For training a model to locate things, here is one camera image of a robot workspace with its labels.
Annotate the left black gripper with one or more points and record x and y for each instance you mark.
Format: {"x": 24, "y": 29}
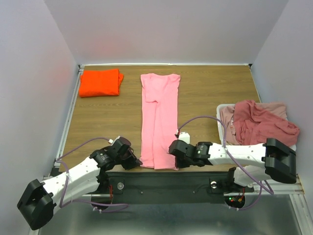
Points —
{"x": 133, "y": 162}

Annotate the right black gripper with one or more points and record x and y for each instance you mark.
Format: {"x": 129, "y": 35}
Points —
{"x": 176, "y": 152}

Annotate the pink t shirt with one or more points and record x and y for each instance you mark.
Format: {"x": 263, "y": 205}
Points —
{"x": 159, "y": 119}

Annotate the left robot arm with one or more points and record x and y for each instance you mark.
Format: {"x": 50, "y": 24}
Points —
{"x": 42, "y": 199}

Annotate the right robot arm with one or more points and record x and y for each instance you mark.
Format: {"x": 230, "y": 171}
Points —
{"x": 254, "y": 163}

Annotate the white plastic tray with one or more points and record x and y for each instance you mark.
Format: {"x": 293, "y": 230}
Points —
{"x": 222, "y": 132}

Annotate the pale mauve t shirt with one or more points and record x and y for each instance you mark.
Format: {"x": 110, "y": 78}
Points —
{"x": 225, "y": 113}

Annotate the dark rose t shirt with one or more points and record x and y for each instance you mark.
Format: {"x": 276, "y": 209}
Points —
{"x": 254, "y": 124}

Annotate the folded orange t shirt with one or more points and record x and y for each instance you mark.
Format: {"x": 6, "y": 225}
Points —
{"x": 100, "y": 83}

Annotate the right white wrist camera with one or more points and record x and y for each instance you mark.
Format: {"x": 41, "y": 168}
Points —
{"x": 183, "y": 136}

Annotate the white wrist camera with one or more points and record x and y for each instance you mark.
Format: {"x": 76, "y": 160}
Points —
{"x": 112, "y": 141}
{"x": 183, "y": 136}

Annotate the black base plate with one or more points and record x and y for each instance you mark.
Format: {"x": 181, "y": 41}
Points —
{"x": 166, "y": 188}

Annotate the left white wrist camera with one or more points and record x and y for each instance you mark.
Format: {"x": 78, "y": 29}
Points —
{"x": 112, "y": 141}

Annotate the aluminium frame rail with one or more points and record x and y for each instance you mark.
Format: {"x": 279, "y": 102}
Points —
{"x": 95, "y": 120}

